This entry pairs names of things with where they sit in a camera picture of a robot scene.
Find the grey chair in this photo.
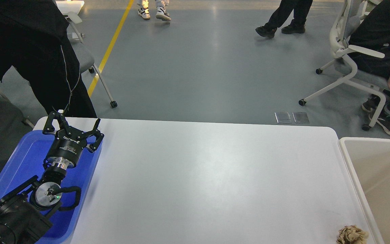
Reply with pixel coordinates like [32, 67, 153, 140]
[299, 0, 387, 131]
[63, 12, 117, 108]

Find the person in dark trousers right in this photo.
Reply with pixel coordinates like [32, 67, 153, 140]
[348, 0, 390, 139]

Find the white plastic bin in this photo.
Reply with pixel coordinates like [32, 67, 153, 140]
[339, 137, 390, 244]

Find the metal floor plate left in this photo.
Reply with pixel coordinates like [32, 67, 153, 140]
[275, 112, 291, 124]

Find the person in black left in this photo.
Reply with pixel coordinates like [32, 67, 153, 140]
[0, 0, 96, 118]

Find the metal floor plate right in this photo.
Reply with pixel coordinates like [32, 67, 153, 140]
[292, 112, 310, 124]

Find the metal floor plate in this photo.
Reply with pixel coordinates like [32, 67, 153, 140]
[275, 112, 291, 124]
[292, 112, 310, 124]

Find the grey chair left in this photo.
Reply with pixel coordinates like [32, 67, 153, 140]
[63, 12, 117, 108]

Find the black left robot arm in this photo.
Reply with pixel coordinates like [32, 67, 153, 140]
[0, 111, 104, 244]

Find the person in white sneakers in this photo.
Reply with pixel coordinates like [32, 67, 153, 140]
[137, 0, 172, 21]

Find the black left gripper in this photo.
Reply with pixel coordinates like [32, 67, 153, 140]
[42, 104, 104, 169]

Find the grey chair right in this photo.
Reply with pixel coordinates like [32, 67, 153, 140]
[299, 0, 387, 131]

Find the crumpled brown paper ball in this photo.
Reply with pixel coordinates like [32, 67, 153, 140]
[336, 225, 369, 244]

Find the person in black shoes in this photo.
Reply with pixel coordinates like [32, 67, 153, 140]
[255, 0, 313, 38]

